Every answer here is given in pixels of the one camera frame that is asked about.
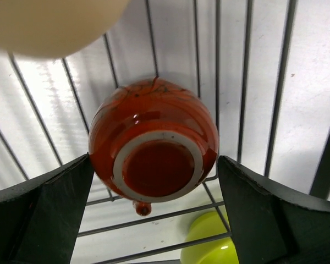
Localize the yellow plastic plate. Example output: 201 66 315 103
0 0 129 59

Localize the black wire dish rack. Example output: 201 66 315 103
0 0 330 264

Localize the orange mug dark inside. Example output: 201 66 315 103
89 77 219 216

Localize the lime green bowl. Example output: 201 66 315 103
179 206 239 264

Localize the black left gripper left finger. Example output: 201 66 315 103
0 155 94 263

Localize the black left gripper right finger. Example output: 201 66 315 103
217 156 330 263

